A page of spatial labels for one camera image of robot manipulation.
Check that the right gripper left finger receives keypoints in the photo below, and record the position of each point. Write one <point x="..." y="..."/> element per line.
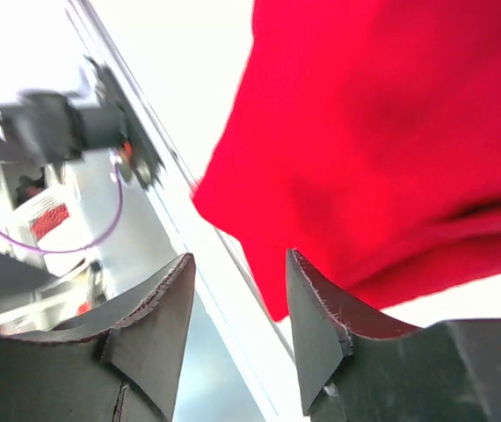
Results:
<point x="118" y="362"/>

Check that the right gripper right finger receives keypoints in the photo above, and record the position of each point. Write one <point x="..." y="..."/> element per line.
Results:
<point x="355" y="363"/>

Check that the red skirt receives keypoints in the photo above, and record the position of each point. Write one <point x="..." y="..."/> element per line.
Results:
<point x="366" y="135"/>

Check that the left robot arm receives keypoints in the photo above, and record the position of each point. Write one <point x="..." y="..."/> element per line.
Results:
<point x="49" y="129"/>

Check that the aluminium rail frame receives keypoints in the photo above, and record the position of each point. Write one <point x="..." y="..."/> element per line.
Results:
<point x="178" y="63"/>

